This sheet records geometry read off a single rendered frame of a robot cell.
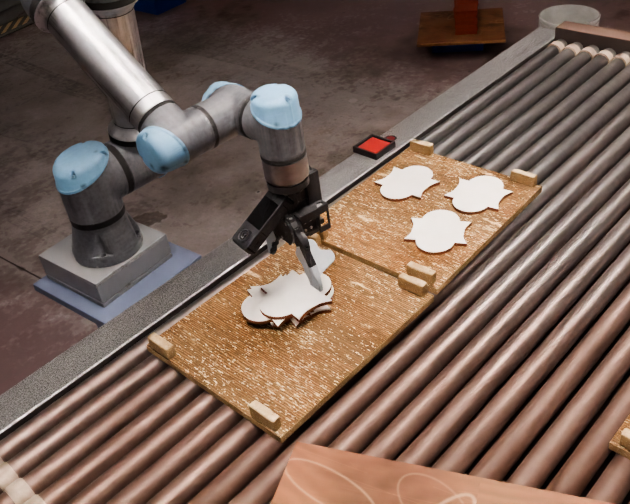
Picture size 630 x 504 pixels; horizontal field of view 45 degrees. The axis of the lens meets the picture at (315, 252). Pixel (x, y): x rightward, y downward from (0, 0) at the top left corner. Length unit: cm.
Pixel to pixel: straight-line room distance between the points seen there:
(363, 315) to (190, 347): 32
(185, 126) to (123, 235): 49
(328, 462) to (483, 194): 81
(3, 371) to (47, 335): 21
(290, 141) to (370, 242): 43
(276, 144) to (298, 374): 39
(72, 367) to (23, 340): 163
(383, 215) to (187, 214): 196
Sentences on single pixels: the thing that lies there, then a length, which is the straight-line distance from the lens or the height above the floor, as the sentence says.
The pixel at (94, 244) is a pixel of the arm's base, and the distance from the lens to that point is 163.
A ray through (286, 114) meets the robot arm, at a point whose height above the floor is 134.
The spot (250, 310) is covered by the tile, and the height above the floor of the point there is 96.
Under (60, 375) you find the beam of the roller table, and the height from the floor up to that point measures 92.
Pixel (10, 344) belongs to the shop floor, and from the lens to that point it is 310.
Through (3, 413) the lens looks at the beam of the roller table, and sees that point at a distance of 145.
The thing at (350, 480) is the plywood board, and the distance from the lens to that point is 102.
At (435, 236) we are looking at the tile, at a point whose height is 94.
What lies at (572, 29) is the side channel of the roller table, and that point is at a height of 95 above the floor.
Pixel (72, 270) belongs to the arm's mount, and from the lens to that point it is 167.
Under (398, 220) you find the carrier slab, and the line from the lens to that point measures 160.
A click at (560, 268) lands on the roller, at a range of 152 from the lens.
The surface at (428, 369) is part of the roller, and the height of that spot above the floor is 91.
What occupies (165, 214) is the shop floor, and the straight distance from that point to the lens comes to 352.
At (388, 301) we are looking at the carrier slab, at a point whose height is 94.
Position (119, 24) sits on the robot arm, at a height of 140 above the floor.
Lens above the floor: 186
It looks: 37 degrees down
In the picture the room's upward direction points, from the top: 8 degrees counter-clockwise
